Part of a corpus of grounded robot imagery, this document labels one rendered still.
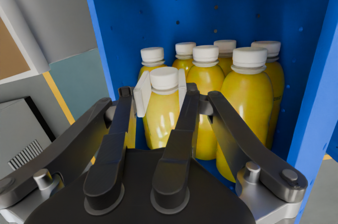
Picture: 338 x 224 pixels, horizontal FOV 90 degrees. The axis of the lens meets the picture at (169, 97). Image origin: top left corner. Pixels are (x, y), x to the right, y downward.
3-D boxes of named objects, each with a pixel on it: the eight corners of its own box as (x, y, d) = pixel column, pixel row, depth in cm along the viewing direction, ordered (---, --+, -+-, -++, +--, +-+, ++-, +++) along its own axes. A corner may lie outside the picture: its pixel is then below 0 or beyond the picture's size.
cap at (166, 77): (177, 74, 25) (176, 62, 24) (180, 85, 21) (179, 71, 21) (151, 77, 25) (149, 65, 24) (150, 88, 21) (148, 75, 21)
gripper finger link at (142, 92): (144, 117, 17) (137, 118, 17) (152, 91, 23) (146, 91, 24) (140, 89, 16) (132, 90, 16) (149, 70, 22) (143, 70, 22)
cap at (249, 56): (269, 64, 19) (272, 48, 18) (233, 64, 20) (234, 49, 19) (262, 57, 22) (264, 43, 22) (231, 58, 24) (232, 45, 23)
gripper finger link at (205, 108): (187, 102, 14) (223, 100, 14) (185, 82, 19) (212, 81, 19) (187, 117, 15) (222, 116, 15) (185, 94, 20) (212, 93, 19)
